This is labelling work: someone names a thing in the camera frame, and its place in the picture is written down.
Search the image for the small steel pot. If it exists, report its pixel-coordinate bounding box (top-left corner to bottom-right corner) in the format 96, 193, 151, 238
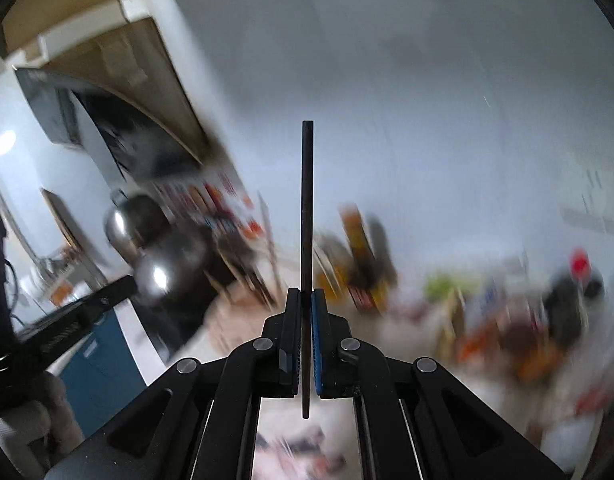
103, 192, 171, 257

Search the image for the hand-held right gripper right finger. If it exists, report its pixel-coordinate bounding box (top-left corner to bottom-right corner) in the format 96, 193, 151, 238
311, 287, 570, 480

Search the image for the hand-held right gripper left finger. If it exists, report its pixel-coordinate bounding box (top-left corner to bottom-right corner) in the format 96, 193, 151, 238
44, 287, 303, 480

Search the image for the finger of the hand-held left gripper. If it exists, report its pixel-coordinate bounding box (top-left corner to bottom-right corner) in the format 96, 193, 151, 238
17, 276, 138, 357

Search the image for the dark brown chopstick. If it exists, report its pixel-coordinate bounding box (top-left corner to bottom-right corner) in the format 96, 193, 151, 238
301, 120, 315, 419

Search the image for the blue cabinet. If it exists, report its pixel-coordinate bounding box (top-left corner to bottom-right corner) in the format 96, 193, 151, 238
47, 305, 150, 438

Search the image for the black range hood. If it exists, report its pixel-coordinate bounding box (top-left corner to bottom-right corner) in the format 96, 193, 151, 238
14, 66, 204, 182

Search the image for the large steel pot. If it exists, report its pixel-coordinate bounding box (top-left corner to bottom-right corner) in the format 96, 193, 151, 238
133, 232, 224, 312

